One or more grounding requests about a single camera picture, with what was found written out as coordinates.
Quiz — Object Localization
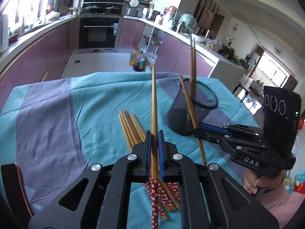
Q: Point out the bamboo chopstick red floral handle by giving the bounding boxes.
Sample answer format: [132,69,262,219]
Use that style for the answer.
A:
[151,66,159,228]

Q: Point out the pink sleeve forearm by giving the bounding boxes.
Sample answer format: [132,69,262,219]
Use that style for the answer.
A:
[258,186,304,228]

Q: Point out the purple kitchen cabinets right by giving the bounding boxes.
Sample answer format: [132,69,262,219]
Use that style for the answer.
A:
[118,18,215,78]

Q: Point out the purple kitchen cabinets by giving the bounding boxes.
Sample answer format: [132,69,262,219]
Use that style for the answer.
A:
[118,18,215,78]
[1,16,80,108]

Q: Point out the purple kitchen cabinets left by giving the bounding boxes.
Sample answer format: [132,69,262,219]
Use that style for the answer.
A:
[1,16,80,108]

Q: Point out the right hand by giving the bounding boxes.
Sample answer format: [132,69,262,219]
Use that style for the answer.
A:
[243,170,284,194]

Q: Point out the bamboo chopstick on cloth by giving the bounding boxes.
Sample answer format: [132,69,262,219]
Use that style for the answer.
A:
[118,110,168,220]
[120,110,175,212]
[129,113,180,211]
[124,111,178,211]

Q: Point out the black mesh utensil holder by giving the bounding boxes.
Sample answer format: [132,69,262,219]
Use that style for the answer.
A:
[166,77,219,137]

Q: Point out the bamboo chopstick in holder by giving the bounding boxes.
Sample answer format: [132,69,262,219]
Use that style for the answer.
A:
[190,35,195,99]

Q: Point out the bottles on floor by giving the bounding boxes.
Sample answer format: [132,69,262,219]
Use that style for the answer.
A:
[129,47,145,72]

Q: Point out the teal and grey tablecloth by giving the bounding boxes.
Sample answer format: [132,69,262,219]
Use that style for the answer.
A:
[1,72,258,228]

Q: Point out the teal kettle on counter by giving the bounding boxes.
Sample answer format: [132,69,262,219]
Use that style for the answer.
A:
[178,14,198,34]

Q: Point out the black built-in oven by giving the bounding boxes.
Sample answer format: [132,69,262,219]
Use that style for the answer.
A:
[79,0,126,51]

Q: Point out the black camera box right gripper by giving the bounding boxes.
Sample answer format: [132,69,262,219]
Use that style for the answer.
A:
[263,86,301,158]

